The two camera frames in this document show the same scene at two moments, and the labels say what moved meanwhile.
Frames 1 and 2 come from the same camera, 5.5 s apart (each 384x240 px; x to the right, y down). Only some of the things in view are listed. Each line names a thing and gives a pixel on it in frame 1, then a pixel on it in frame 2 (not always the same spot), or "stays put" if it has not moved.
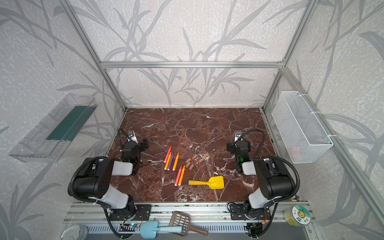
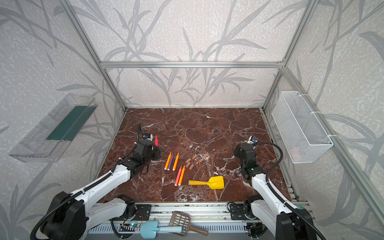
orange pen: [168, 161] stays put
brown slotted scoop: [179, 218] stays put
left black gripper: [132, 149] to [152, 151]
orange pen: [182, 175] stays put
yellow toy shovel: [215, 182] stays put
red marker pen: [169, 151] to [156, 141]
